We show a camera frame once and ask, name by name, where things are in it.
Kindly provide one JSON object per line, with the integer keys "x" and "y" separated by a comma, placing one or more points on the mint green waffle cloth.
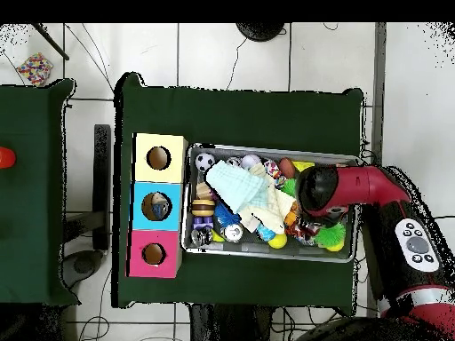
{"x": 238, "y": 186}

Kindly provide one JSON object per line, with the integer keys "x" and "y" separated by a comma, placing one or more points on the cream yellow waffle cloth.
{"x": 274, "y": 206}

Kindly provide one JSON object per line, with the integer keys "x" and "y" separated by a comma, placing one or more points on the clear blue packet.
{"x": 156, "y": 211}

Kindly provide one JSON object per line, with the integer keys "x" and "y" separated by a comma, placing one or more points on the green spiky rubber ball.
{"x": 330, "y": 236}

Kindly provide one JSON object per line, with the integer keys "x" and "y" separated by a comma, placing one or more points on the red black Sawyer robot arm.
{"x": 370, "y": 185}

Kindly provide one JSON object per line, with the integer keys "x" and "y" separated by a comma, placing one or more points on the shallow clear mesh bin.
{"x": 186, "y": 245}

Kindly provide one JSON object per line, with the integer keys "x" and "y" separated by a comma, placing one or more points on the wooden box with three holes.
{"x": 139, "y": 241}

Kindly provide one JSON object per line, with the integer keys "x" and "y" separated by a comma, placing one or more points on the brown wooden yo-yo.
{"x": 202, "y": 208}

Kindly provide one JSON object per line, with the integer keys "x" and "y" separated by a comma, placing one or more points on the small soccer ball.
{"x": 205, "y": 162}

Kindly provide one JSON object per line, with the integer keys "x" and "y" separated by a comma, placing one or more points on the small baseball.
{"x": 252, "y": 161}

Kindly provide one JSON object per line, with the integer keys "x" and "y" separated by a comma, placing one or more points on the multicoloured patterned fabric ball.
{"x": 272, "y": 169}

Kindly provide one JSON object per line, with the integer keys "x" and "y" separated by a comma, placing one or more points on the small green spiky ball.
{"x": 288, "y": 187}

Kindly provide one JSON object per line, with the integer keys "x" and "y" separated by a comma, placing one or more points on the brown rubber ball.
{"x": 287, "y": 168}

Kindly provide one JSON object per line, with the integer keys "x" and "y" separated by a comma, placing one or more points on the yellow ball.
{"x": 277, "y": 241}

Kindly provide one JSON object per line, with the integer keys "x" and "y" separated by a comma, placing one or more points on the dark green table cloth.
{"x": 242, "y": 114}

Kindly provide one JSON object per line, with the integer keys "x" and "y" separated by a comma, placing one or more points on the black upright panel stand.
{"x": 102, "y": 185}

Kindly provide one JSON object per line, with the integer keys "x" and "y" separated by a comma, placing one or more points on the black round floor base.
{"x": 259, "y": 30}

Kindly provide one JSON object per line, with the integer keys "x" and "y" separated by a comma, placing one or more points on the dark green side table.
{"x": 35, "y": 213}

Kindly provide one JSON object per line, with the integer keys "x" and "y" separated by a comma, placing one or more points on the red round disc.
{"x": 6, "y": 158}

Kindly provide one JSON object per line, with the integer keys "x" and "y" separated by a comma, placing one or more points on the multicoloured speckled toy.
{"x": 34, "y": 69}

